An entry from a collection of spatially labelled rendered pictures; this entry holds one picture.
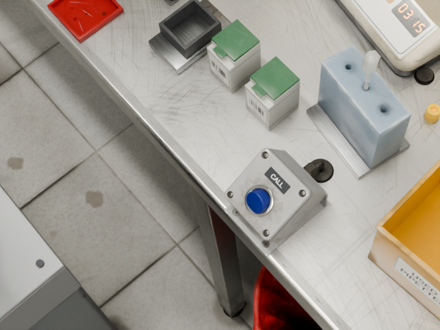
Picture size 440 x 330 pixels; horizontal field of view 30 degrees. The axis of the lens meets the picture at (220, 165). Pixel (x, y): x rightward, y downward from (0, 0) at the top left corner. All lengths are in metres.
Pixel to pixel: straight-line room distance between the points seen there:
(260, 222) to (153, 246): 1.00
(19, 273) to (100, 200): 1.06
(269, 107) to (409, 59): 0.17
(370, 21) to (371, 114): 0.17
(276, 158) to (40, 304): 0.28
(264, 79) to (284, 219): 0.16
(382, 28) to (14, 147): 1.20
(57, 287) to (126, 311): 0.94
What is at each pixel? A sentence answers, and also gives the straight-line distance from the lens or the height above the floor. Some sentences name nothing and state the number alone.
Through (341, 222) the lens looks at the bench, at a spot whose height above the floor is 0.88.
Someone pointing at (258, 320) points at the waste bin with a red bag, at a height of 0.44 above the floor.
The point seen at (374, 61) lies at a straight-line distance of 0.80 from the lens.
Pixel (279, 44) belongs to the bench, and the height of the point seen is 0.88.
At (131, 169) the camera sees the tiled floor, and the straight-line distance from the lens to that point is 1.90.
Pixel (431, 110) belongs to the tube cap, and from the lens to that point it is 0.95.
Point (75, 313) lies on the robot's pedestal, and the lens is 0.97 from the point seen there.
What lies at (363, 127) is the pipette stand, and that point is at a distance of 0.86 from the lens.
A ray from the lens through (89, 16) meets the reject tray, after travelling 1.04.
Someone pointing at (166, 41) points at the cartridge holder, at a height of 0.89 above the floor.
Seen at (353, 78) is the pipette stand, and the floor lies 0.98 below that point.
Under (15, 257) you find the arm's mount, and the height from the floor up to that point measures 0.95.
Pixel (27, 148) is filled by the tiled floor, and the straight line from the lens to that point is 1.98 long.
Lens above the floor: 1.72
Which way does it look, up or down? 66 degrees down
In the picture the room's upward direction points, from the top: 9 degrees counter-clockwise
